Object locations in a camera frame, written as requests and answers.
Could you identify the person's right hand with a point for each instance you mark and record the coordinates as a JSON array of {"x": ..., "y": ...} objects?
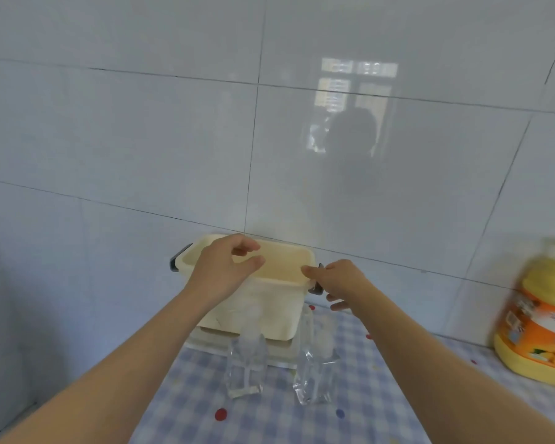
[{"x": 347, "y": 284}]

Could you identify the person's left hand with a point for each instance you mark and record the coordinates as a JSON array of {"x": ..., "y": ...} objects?
[{"x": 215, "y": 268}]

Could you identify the person's right thumb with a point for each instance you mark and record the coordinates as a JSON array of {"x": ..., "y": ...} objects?
[{"x": 314, "y": 272}]

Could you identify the person's left thumb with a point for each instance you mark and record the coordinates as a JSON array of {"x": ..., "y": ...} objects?
[{"x": 252, "y": 264}]

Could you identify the cream plastic storage container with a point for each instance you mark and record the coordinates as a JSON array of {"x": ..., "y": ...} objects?
[{"x": 277, "y": 300}]

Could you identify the person's left forearm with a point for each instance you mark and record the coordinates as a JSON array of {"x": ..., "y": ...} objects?
[{"x": 120, "y": 374}]

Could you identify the person's right forearm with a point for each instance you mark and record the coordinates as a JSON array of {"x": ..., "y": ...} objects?
[{"x": 425, "y": 379}]

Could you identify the white container lid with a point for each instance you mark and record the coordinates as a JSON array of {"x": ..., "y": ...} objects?
[{"x": 284, "y": 351}]

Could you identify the blue checkered dotted tablecloth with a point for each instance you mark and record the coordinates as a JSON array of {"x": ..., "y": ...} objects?
[{"x": 360, "y": 411}]

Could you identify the yellow detergent bottle orange label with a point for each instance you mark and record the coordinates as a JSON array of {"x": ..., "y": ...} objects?
[{"x": 541, "y": 328}]

